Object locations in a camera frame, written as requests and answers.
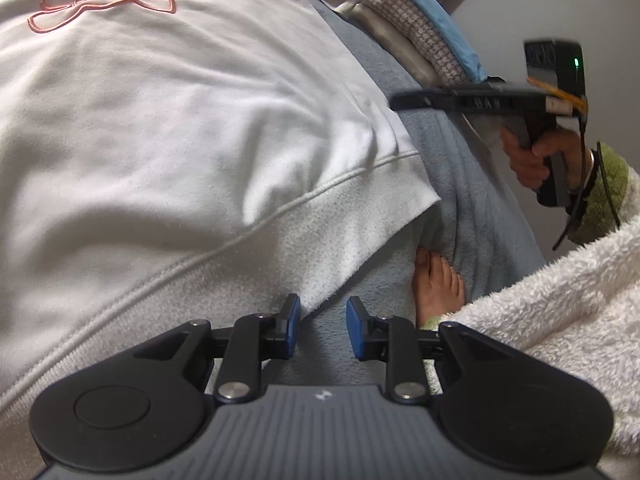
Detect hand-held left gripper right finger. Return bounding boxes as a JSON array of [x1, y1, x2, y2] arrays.
[[346, 296, 506, 406]]

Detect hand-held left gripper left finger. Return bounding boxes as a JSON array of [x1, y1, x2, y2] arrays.
[[132, 294, 302, 407]]

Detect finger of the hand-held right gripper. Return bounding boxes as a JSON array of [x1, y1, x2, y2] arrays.
[[390, 89, 453, 111]]

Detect white hoodie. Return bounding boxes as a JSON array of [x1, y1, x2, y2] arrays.
[[0, 0, 442, 411]]

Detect person's right forearm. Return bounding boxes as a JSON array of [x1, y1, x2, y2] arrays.
[[565, 142, 640, 247]]

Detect person's right hand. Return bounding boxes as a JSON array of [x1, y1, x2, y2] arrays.
[[501, 127, 587, 192]]

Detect beige folded cloth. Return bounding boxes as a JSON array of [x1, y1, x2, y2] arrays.
[[332, 2, 441, 87]]

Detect person's bare foot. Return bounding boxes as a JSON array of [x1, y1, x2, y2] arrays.
[[412, 246, 467, 329]]

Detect white fluffy robe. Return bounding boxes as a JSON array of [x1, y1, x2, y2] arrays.
[[420, 220, 640, 480]]

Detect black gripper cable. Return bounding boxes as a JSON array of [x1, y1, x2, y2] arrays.
[[552, 75, 623, 252]]

